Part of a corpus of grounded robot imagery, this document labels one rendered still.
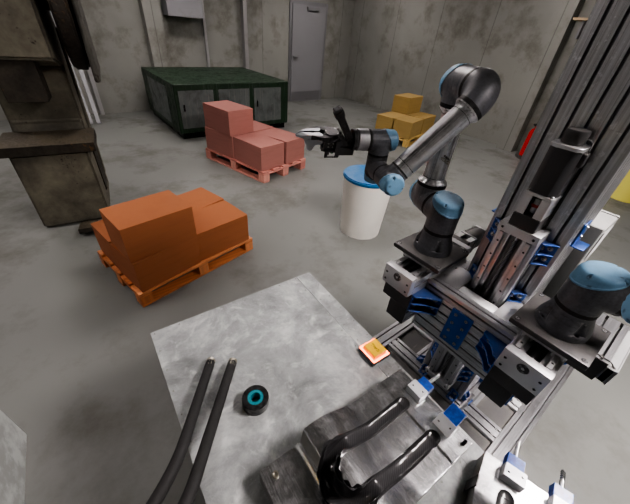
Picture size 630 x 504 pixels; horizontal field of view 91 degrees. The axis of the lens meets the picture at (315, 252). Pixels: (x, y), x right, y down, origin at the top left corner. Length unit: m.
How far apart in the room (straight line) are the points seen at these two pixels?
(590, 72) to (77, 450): 2.50
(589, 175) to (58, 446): 2.46
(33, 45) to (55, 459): 2.75
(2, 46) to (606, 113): 3.48
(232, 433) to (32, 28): 3.07
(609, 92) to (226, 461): 1.43
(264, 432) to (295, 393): 0.15
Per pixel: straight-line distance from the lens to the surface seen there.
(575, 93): 1.25
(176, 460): 0.96
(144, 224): 2.28
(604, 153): 1.24
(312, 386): 1.10
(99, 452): 2.07
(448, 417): 1.01
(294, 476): 0.94
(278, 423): 1.04
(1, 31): 3.42
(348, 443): 0.91
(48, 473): 2.13
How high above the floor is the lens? 1.75
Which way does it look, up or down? 36 degrees down
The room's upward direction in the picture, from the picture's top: 5 degrees clockwise
